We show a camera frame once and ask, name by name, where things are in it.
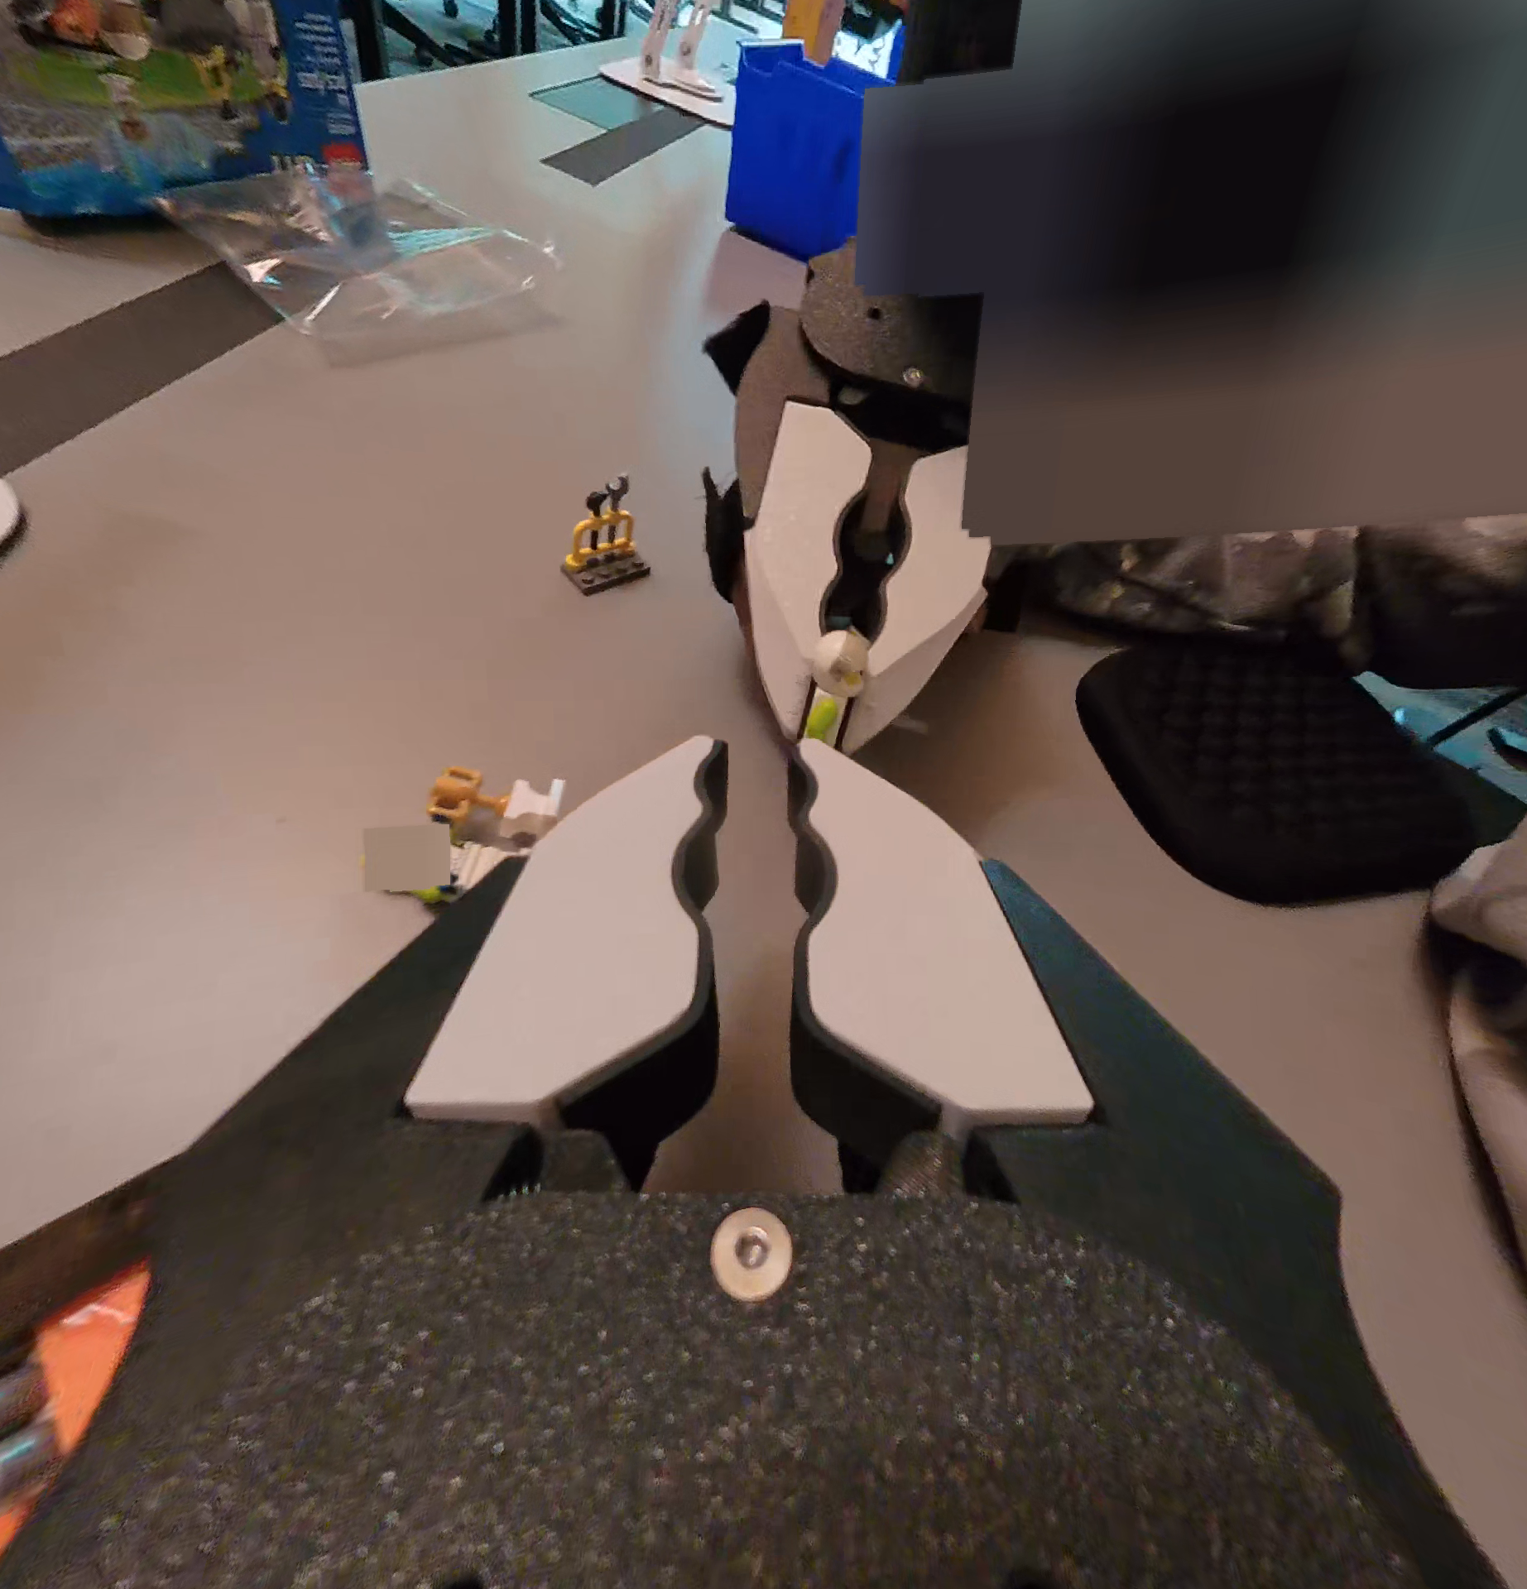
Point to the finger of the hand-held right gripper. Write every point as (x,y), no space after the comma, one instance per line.
(788,521)
(942,559)

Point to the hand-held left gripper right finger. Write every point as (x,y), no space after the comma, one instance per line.
(949,982)

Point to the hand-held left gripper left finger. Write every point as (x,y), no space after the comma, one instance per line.
(565,982)

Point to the green lego minifigure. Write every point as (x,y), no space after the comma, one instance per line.
(838,660)

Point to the small yellow lego piece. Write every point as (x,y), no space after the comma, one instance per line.
(608,530)

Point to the small tan lego piece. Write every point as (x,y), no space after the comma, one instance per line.
(478,795)

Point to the orange lego race car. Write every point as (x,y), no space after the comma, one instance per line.
(56,1366)

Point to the person's right forearm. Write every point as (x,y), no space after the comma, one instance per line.
(1285,584)

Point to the blue lego set box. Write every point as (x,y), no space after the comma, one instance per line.
(167,99)

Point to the blue plastic bin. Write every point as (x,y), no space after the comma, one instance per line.
(800,149)

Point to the white display stand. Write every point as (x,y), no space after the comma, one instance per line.
(672,75)

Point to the black mesh office chair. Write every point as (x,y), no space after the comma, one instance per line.
(1285,770)

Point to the clear plastic bag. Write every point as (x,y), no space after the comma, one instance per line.
(366,248)

